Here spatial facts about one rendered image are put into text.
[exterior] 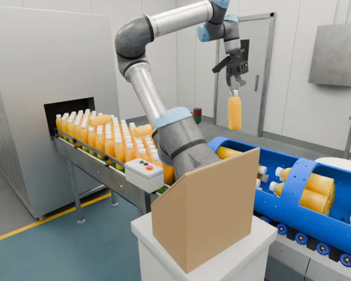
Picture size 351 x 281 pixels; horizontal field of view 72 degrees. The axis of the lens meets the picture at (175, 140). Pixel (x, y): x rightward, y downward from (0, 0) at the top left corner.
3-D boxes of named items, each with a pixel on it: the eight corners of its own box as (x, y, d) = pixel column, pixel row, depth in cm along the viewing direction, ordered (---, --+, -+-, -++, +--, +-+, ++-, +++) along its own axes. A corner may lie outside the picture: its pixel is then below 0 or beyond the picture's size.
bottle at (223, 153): (219, 158, 128) (251, 169, 116) (211, 158, 123) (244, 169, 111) (222, 145, 127) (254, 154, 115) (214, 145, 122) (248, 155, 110)
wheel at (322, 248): (325, 240, 88) (326, 240, 90) (313, 243, 90) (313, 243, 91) (332, 253, 86) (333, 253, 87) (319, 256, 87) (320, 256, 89)
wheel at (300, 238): (303, 230, 93) (305, 230, 95) (292, 233, 95) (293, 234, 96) (310, 242, 91) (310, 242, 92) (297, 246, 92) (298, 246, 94)
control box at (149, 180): (149, 193, 118) (147, 175, 114) (125, 179, 131) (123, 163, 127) (164, 185, 124) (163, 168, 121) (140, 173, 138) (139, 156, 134)
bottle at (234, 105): (227, 130, 129) (226, 96, 122) (229, 125, 135) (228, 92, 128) (240, 130, 127) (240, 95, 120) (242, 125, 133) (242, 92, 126)
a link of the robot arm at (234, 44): (220, 43, 114) (229, 40, 120) (222, 53, 116) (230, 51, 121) (234, 39, 109) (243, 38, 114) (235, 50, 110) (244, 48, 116)
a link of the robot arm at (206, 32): (199, 14, 103) (222, 9, 106) (194, 34, 114) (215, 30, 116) (206, 27, 101) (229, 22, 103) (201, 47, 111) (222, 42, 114)
